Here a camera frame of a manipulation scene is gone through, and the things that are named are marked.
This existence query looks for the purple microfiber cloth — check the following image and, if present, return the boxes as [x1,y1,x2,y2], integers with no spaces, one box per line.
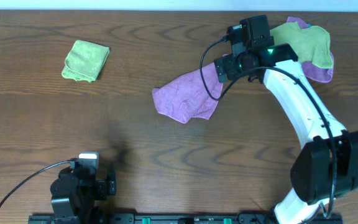
[152,63,223,124]

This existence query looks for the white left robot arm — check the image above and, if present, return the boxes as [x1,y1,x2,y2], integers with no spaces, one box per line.
[50,159,116,224]

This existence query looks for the black left camera cable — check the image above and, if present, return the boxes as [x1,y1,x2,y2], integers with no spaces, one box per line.
[0,161,74,224]

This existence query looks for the purple cloth in pile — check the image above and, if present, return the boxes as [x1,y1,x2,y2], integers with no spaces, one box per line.
[287,16,334,83]

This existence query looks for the black camera cable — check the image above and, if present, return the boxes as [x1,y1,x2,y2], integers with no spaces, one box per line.
[0,161,74,224]
[199,37,337,218]

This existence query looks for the crumpled green cloth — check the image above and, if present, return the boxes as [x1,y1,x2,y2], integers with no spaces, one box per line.
[270,22,334,69]

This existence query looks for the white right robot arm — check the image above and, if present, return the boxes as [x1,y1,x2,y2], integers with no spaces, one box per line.
[214,15,358,223]

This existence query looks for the black right camera cable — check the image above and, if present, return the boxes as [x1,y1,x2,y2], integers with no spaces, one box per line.
[199,37,337,218]

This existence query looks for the folded green cloth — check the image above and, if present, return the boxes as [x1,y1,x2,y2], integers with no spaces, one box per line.
[62,40,110,83]

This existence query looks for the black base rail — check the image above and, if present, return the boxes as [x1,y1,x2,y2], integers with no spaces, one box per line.
[28,213,344,224]

